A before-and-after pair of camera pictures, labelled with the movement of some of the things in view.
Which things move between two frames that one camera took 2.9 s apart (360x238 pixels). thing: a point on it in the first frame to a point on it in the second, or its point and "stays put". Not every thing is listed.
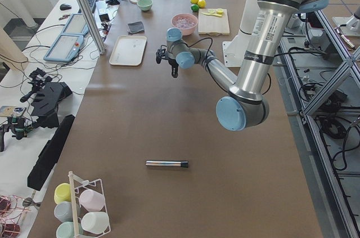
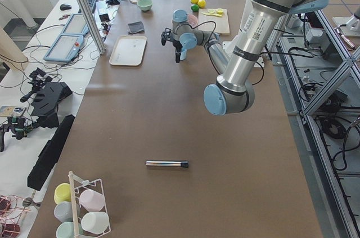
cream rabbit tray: [129, 50] stays put
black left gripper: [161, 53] to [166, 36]
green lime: [194, 8] stays put
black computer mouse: [65, 7] stays put
